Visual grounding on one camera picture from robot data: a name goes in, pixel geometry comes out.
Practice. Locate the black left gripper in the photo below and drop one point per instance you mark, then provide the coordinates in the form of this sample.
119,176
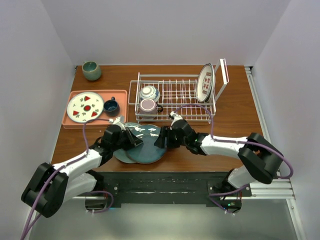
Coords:
131,138

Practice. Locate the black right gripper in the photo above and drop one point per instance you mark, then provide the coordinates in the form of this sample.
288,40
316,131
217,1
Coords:
160,142

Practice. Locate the teal glazed floral plate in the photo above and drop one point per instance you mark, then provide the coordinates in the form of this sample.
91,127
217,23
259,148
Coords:
147,152

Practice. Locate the grey-green beaded rim plate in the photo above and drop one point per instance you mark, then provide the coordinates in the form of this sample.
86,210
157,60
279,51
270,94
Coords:
121,154

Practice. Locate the purple mug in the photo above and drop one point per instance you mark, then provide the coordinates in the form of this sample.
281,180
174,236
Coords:
148,108

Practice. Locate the blue floral ceramic bowl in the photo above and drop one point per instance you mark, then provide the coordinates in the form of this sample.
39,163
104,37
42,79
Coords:
149,92

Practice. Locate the red Chinese text white plate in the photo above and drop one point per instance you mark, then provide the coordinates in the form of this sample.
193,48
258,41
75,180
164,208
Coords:
204,84

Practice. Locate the green rimmed white plate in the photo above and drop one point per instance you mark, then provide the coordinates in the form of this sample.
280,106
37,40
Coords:
213,81

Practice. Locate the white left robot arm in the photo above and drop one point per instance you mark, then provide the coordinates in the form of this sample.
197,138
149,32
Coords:
52,185

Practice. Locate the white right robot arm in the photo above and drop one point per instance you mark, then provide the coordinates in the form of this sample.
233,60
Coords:
259,158

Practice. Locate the dark blue small mug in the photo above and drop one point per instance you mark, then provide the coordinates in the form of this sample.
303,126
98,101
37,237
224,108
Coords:
111,107

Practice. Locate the watermelon pattern white plate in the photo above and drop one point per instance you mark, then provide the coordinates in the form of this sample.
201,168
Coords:
85,106

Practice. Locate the green ceramic cup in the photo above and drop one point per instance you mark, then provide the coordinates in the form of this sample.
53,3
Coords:
91,70

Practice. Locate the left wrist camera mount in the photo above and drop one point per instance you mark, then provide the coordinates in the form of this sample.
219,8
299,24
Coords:
119,121

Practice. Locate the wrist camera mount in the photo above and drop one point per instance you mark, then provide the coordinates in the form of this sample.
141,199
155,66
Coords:
119,121
175,117

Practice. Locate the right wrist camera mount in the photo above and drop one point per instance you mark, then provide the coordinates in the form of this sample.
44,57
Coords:
175,117

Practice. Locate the white wire dish rack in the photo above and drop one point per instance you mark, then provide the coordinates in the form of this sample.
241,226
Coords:
178,93

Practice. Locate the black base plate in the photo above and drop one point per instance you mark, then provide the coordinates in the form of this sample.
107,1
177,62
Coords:
191,188

